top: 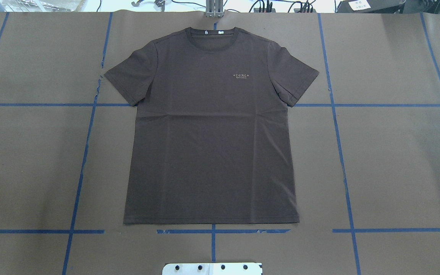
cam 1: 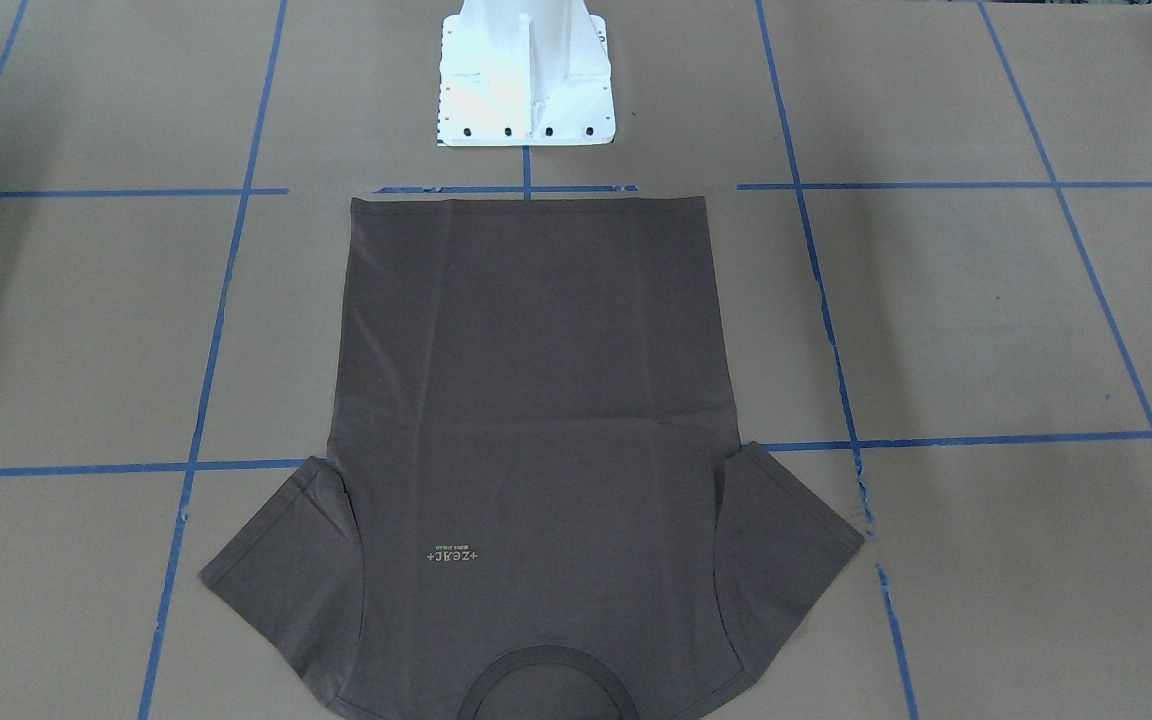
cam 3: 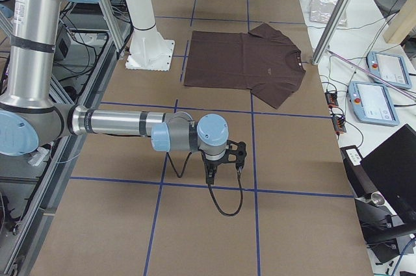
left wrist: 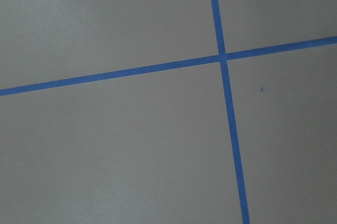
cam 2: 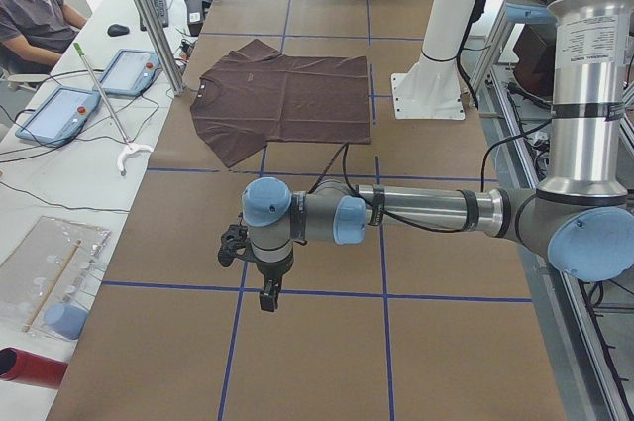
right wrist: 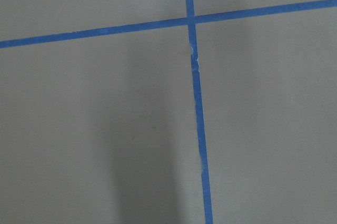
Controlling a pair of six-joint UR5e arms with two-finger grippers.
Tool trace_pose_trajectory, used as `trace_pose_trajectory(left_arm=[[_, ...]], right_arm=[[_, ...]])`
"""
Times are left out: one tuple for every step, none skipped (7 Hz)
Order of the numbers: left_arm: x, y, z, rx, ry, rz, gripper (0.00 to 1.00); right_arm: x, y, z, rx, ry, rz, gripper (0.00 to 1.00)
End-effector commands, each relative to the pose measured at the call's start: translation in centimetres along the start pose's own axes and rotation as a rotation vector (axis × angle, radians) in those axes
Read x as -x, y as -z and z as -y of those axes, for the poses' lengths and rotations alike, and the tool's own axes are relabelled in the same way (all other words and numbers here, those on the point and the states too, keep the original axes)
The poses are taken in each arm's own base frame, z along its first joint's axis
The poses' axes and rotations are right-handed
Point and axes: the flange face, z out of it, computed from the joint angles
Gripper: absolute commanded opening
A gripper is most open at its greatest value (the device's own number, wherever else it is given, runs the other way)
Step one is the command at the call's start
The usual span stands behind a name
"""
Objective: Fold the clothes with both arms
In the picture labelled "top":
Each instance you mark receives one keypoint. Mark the dark brown t-shirt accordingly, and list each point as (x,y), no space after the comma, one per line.
(211,140)

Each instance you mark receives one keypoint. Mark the grey reacher grabber tool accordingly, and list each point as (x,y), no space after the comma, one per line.
(157,3)

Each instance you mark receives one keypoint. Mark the brown paper table cover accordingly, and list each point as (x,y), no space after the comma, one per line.
(365,142)

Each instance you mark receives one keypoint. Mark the aluminium frame post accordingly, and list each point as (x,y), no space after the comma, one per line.
(214,8)

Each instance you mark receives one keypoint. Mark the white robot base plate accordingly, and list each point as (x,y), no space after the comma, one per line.
(222,268)

